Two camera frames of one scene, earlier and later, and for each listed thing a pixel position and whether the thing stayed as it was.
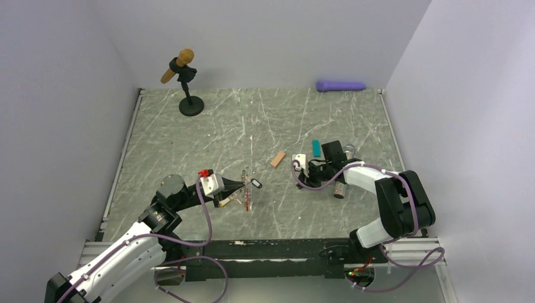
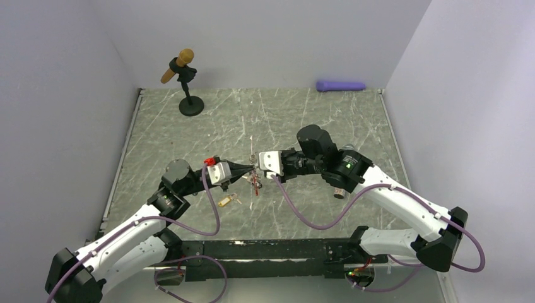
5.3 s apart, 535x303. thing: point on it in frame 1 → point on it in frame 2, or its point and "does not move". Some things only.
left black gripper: x=230 y=186 → x=237 y=170
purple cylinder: x=325 y=86 does not move
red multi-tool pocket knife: x=246 y=176 → x=254 y=176
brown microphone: x=185 y=56 does not move
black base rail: x=267 y=259 does not move
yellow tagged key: x=226 y=201 does not move
